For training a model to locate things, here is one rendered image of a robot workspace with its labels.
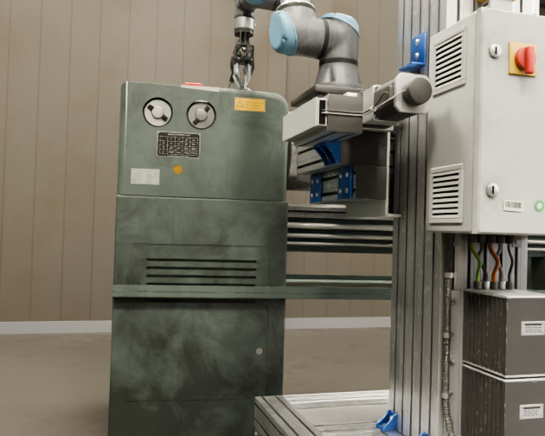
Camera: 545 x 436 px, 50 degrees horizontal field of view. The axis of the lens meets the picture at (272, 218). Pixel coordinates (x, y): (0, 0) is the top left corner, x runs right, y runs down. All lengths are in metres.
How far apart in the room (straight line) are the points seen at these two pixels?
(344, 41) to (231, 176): 0.63
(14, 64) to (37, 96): 0.26
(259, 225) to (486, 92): 1.04
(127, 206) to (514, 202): 1.27
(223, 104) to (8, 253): 2.65
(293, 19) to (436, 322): 0.90
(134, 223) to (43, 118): 2.49
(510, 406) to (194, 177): 1.24
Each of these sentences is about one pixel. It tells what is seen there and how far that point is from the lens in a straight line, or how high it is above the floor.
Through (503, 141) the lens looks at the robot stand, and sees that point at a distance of 1.31.
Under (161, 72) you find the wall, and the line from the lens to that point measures 4.54.
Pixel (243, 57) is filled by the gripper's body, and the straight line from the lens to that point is 2.24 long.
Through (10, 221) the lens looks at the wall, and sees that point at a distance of 4.42.
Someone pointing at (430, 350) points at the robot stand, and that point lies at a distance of 1.52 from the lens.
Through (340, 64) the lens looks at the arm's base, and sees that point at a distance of 1.75.
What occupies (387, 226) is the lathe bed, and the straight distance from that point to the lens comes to 2.30.
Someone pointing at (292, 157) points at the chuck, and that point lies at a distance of 2.23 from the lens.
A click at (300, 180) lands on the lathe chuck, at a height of 0.96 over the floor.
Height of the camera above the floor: 0.75
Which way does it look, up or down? 1 degrees up
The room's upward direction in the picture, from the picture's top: 2 degrees clockwise
